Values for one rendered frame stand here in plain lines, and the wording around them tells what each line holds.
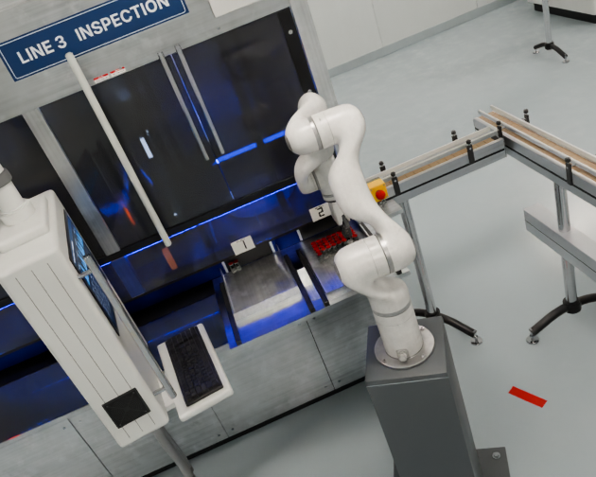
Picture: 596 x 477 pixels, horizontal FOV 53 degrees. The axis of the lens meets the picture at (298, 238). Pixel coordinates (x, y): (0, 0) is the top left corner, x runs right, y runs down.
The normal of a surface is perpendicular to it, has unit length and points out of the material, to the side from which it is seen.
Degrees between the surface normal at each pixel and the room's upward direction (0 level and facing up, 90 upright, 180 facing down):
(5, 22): 90
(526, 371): 0
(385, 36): 90
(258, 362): 90
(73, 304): 90
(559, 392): 0
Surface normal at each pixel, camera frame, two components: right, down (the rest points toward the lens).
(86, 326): 0.36, 0.40
